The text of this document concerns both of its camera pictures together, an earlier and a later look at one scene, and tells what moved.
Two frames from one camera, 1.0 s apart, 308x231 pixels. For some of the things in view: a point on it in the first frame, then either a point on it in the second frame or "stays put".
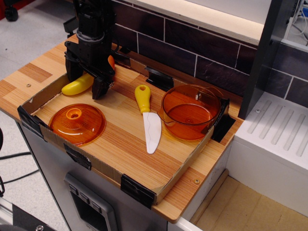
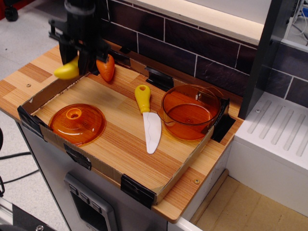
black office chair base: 11,13 stays put
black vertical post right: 278,18 stays put
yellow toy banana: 79,86 to 69,71
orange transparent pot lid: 79,124 stays put
